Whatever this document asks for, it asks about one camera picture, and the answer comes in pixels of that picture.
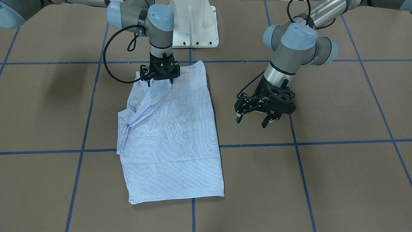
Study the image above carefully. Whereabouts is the blue striped button shirt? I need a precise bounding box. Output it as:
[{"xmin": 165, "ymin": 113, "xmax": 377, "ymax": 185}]
[{"xmin": 117, "ymin": 61, "xmax": 225, "ymax": 204}]

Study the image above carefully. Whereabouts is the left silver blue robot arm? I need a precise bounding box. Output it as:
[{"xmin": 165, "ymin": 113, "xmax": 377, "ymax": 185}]
[{"xmin": 234, "ymin": 0, "xmax": 411, "ymax": 128}]

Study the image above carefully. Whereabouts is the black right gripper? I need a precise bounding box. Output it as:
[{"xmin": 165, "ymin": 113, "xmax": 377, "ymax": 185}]
[{"xmin": 139, "ymin": 53, "xmax": 181, "ymax": 88}]

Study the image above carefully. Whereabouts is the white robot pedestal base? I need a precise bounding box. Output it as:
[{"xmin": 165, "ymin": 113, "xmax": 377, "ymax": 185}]
[{"xmin": 169, "ymin": 0, "xmax": 220, "ymax": 48}]

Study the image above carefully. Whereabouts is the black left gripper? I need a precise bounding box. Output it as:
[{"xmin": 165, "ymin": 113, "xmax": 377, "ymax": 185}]
[{"xmin": 234, "ymin": 76, "xmax": 296, "ymax": 128}]

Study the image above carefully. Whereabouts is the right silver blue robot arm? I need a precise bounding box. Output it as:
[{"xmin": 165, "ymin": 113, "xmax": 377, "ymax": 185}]
[{"xmin": 1, "ymin": 0, "xmax": 181, "ymax": 86}]

